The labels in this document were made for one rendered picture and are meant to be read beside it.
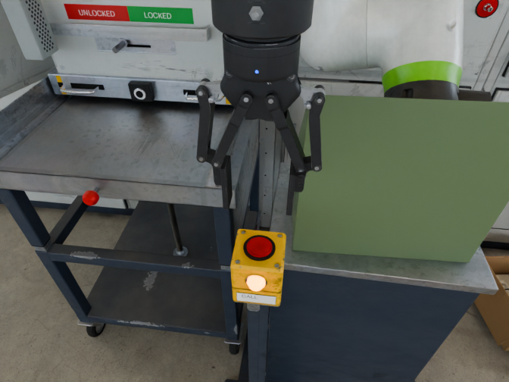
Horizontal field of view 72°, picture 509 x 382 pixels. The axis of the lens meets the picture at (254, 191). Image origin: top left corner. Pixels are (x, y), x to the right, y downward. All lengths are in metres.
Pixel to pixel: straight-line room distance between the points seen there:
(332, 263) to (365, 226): 0.10
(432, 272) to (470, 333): 0.93
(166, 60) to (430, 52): 0.63
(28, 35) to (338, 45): 0.69
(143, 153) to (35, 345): 1.02
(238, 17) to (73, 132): 0.76
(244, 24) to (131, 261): 0.84
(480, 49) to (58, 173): 1.25
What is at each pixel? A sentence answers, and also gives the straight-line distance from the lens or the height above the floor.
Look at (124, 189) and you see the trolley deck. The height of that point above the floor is 0.82.
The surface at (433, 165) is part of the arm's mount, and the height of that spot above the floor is 0.99.
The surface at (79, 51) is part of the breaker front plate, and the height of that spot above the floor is 0.99.
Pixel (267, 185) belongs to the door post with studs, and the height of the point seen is 0.28.
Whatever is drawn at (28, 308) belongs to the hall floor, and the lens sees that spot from 1.80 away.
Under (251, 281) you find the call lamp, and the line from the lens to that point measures 0.54.
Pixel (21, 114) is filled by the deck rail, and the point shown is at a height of 0.88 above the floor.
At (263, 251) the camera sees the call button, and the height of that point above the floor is 0.91.
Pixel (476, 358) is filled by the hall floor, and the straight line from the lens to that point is 1.66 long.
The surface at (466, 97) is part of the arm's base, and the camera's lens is 0.71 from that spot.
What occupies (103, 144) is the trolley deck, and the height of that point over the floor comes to 0.85.
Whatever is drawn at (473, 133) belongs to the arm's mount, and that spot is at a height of 1.05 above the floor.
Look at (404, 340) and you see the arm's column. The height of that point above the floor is 0.49.
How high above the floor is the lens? 1.33
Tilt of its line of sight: 42 degrees down
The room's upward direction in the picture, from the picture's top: straight up
